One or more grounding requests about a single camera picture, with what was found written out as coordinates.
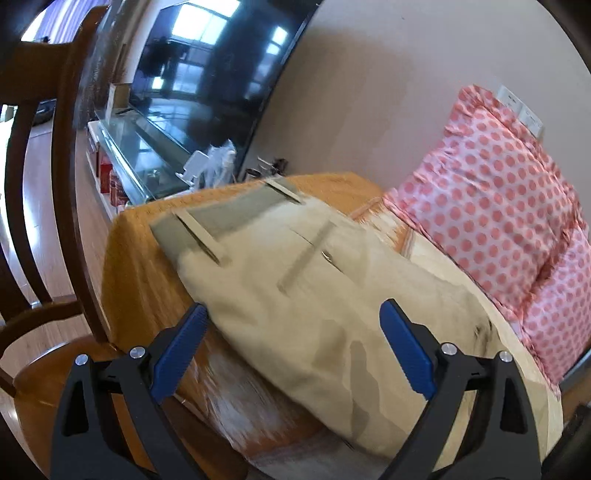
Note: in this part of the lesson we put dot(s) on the red box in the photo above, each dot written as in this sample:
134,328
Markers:
107,177

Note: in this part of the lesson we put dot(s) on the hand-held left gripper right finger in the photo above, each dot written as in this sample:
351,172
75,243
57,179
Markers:
408,350

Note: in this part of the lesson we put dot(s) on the white phone stand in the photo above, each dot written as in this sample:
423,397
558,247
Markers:
194,168

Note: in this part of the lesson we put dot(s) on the pink polka dot pillow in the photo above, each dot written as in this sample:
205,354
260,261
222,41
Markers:
498,217

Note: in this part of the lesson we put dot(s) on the glass top television stand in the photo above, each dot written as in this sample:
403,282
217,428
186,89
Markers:
134,157

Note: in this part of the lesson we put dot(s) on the beige pants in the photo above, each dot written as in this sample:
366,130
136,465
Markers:
323,295

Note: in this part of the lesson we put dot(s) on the clear plastic bag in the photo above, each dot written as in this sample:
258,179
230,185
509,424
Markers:
221,164

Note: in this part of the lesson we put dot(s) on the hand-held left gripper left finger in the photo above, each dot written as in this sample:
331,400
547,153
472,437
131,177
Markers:
178,350

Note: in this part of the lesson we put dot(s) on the white wall socket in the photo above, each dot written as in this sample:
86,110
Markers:
519,108

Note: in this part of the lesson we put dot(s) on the cardboard box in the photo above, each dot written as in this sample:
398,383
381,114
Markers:
117,97

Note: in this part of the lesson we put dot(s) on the wooden chair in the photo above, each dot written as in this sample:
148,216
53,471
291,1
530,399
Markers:
51,230

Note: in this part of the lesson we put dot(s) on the orange patterned tablecloth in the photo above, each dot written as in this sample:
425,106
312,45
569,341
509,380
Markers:
152,258

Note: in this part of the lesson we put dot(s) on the black flat television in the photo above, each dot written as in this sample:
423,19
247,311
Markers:
207,74

